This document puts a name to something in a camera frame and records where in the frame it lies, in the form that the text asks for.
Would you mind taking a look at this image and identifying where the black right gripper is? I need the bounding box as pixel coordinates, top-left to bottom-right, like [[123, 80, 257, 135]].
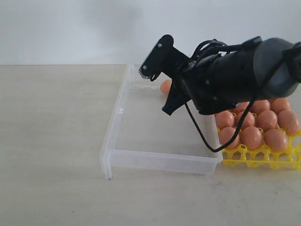
[[162, 53, 256, 116]]

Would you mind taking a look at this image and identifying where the clear plastic storage box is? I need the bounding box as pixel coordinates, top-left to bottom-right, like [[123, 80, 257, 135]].
[[99, 65, 222, 179]]

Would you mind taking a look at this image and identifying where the yellow plastic egg tray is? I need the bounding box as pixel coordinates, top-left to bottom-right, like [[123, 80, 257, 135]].
[[222, 131, 301, 170]]

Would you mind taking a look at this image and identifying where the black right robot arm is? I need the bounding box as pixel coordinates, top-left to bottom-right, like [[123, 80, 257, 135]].
[[162, 37, 301, 115]]

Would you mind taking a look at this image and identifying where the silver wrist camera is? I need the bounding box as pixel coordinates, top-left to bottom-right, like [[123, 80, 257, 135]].
[[138, 34, 174, 81]]

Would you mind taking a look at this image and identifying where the black camera cable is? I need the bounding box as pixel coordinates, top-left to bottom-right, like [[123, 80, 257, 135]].
[[184, 40, 301, 153]]

